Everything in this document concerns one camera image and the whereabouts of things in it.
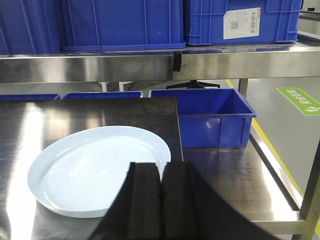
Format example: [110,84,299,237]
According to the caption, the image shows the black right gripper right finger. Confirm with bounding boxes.
[161,162,275,240]

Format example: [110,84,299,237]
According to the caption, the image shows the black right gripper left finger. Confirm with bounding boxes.
[89,162,162,240]

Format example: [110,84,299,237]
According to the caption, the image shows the light blue plate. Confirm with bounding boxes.
[27,125,172,218]

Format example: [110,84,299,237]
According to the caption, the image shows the stainless steel shelf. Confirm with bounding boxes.
[0,31,320,240]

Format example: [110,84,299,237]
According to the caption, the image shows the middle blue crate on shelf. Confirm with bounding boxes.
[61,0,186,52]

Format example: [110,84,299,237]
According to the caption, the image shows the blue crate on shelf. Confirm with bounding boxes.
[61,0,186,52]
[0,0,65,55]

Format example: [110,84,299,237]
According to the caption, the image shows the left blue crate on shelf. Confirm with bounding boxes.
[0,0,65,55]

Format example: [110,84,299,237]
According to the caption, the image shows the open blue bin right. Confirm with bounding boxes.
[149,88,257,148]

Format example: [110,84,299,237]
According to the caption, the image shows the blue bin behind table middle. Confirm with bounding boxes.
[62,91,143,100]

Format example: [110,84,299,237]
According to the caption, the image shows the blue bin behind table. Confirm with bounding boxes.
[0,93,61,101]
[62,91,143,100]

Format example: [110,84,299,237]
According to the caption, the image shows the black chair base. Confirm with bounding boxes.
[166,80,221,90]

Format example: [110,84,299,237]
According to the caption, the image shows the black tape strip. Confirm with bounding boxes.
[172,53,182,72]

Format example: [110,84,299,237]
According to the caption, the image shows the blue bin behind table left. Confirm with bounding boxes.
[0,93,61,101]

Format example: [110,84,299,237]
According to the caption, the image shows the right blue crate with label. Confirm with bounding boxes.
[183,0,304,46]

